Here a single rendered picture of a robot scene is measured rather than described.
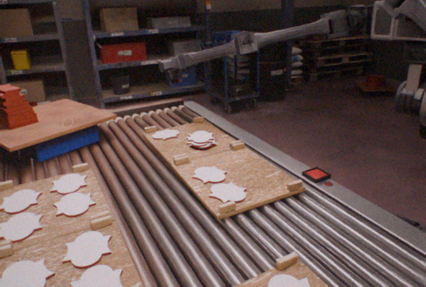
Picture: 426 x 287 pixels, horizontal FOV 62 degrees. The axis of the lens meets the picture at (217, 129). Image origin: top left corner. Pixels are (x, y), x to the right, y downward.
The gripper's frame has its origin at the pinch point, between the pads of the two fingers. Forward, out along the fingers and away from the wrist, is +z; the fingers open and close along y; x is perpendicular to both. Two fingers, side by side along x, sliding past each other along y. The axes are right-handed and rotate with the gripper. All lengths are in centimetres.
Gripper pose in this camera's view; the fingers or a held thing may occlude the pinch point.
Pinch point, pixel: (168, 75)
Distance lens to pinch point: 203.3
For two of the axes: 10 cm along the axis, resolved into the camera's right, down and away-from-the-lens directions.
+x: 8.5, -2.9, 4.5
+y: 3.5, 9.3, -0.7
